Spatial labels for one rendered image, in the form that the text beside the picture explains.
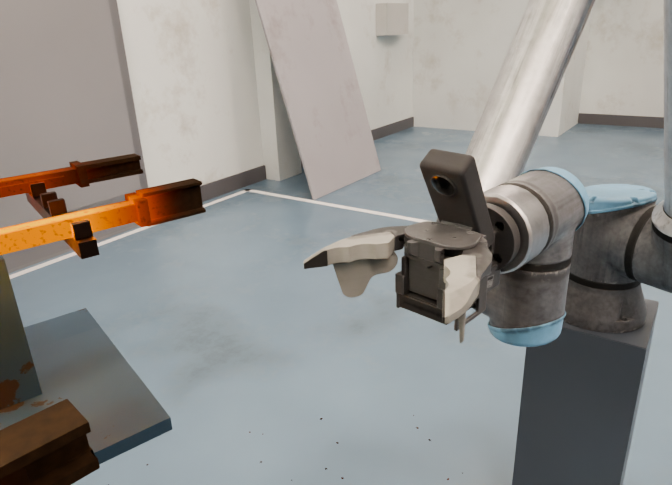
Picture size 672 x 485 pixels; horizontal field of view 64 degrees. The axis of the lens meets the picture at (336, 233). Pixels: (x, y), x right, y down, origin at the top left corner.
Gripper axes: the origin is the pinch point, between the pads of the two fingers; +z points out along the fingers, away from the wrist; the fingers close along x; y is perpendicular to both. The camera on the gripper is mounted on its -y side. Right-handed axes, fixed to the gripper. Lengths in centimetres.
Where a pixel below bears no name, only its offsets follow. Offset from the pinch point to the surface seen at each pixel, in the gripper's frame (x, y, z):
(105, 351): 53, 28, 3
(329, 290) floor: 142, 100, -134
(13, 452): -0.9, -1.2, 25.8
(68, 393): 46, 28, 11
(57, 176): 61, 1, 2
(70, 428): -1.2, -1.2, 23.3
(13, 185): 61, 1, 8
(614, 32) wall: 195, -2, -644
